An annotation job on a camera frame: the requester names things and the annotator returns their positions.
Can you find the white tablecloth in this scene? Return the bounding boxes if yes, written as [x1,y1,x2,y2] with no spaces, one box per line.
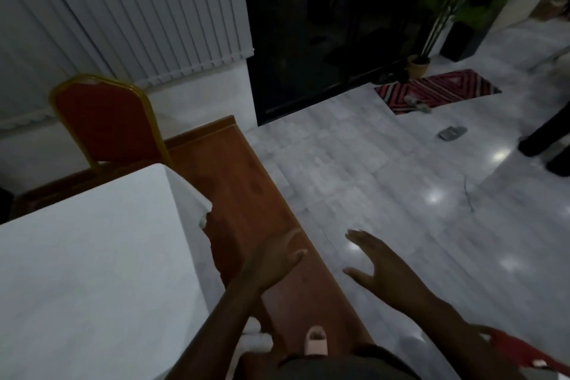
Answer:
[0,163,273,380]

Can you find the person's dark shorts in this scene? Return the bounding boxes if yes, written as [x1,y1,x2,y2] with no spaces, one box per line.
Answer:
[236,343,421,380]

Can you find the person's left forearm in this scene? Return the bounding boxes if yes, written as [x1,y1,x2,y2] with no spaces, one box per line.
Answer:
[166,279,263,380]

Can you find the black planter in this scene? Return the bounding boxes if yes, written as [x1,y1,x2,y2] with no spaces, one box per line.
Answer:
[440,21,487,62]

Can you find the brown wooden platform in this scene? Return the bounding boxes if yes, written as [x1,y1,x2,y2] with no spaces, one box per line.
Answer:
[9,115,375,356]

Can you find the grey sandal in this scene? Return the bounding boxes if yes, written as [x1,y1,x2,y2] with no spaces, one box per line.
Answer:
[437,125,468,142]
[403,95,433,114]

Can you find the red cloth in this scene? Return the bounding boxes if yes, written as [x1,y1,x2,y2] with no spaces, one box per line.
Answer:
[473,324,570,377]

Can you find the red patterned rug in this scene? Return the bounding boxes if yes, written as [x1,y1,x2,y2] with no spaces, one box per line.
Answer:
[373,69,502,116]

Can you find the red chair with gold frame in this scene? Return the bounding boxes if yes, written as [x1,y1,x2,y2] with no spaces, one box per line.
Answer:
[50,74,173,175]

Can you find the tan plant pot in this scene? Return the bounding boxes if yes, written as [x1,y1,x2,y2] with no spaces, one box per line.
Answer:
[407,54,432,80]

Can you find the person's left hand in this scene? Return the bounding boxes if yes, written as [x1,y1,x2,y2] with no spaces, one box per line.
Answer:
[242,228,309,292]

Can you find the person's right hand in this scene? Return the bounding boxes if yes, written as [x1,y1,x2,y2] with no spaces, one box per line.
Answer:
[342,229,430,311]

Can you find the person's right forearm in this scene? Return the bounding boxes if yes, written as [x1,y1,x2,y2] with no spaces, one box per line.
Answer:
[403,293,526,380]

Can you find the dark glass door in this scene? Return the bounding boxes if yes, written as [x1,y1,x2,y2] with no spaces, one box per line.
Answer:
[239,0,464,126]

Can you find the white vertical blinds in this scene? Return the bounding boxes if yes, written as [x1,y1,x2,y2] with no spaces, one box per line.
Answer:
[0,0,255,130]

